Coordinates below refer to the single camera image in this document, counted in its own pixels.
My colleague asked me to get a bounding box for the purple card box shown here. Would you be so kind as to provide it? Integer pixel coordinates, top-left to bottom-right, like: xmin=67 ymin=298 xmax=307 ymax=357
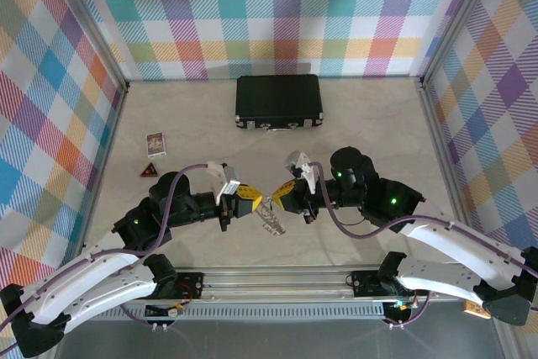
xmin=145 ymin=132 xmax=167 ymax=159

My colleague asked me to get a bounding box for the black briefcase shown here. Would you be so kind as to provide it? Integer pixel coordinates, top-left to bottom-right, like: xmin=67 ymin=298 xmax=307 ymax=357
xmin=234 ymin=74 xmax=324 ymax=133

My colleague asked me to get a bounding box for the small electronics board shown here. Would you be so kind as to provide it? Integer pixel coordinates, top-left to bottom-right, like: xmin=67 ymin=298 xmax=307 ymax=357
xmin=385 ymin=298 xmax=417 ymax=320
xmin=145 ymin=302 xmax=187 ymax=320

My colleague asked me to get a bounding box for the grey metal sheet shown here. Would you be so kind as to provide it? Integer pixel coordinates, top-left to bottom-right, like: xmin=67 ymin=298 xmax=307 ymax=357
xmin=40 ymin=316 xmax=516 ymax=359

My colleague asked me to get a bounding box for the small wooden tag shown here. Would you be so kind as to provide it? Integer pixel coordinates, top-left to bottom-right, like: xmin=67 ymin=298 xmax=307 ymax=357
xmin=464 ymin=299 xmax=491 ymax=318

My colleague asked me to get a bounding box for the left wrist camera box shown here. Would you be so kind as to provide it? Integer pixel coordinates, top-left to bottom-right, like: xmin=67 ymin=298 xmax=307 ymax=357
xmin=220 ymin=165 xmax=241 ymax=198

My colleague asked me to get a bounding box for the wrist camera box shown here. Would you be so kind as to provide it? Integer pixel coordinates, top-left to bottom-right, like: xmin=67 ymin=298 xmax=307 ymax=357
xmin=220 ymin=165 xmax=241 ymax=198
xmin=284 ymin=149 xmax=306 ymax=171

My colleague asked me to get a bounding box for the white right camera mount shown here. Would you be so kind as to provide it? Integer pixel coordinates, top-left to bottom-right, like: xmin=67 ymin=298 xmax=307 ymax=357
xmin=293 ymin=152 xmax=316 ymax=194

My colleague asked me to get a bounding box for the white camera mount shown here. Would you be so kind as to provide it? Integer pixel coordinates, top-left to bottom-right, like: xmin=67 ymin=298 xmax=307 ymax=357
xmin=207 ymin=160 xmax=230 ymax=204
xmin=293 ymin=152 xmax=316 ymax=194

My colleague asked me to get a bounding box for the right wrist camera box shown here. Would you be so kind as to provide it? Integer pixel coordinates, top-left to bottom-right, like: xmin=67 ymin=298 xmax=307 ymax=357
xmin=284 ymin=149 xmax=306 ymax=171

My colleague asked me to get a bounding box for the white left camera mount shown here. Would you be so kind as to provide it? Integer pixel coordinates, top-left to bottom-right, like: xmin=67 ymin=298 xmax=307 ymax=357
xmin=207 ymin=160 xmax=230 ymax=204

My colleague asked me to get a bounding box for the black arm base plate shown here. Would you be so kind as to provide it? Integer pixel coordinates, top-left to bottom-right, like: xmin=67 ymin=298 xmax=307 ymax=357
xmin=167 ymin=271 xmax=206 ymax=301
xmin=351 ymin=269 xmax=421 ymax=298

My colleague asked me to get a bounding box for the aluminium front rail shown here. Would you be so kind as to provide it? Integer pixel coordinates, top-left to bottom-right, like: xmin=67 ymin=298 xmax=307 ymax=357
xmin=45 ymin=268 xmax=512 ymax=305

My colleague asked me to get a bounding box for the aluminium side rail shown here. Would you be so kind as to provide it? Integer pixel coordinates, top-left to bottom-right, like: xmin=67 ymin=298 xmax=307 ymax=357
xmin=77 ymin=83 xmax=129 ymax=270
xmin=418 ymin=79 xmax=480 ymax=270

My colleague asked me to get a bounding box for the grey slotted cable duct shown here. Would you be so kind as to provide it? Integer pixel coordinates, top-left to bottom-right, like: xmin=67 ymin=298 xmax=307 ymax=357
xmin=90 ymin=306 xmax=388 ymax=319

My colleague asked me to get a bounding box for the aluminium frame post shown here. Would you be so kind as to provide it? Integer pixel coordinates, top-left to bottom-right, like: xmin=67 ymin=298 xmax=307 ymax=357
xmin=44 ymin=0 xmax=130 ymax=93
xmin=418 ymin=0 xmax=505 ymax=89

